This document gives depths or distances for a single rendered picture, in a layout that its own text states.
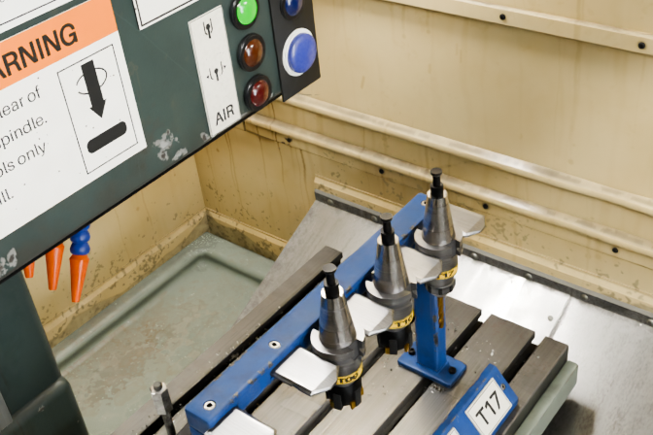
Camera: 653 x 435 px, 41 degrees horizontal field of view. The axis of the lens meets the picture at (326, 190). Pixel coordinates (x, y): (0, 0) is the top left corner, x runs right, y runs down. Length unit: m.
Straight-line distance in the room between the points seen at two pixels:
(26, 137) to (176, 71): 0.11
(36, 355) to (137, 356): 0.51
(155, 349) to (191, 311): 0.13
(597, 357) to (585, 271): 0.15
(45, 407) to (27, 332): 0.14
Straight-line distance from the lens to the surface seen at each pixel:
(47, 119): 0.52
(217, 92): 0.61
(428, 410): 1.39
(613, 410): 1.56
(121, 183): 0.57
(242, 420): 0.98
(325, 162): 1.84
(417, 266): 1.14
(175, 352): 2.00
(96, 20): 0.53
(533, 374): 1.44
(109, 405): 1.94
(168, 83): 0.58
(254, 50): 0.62
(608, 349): 1.60
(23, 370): 1.54
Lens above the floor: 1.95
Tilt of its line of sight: 35 degrees down
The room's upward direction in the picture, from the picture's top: 7 degrees counter-clockwise
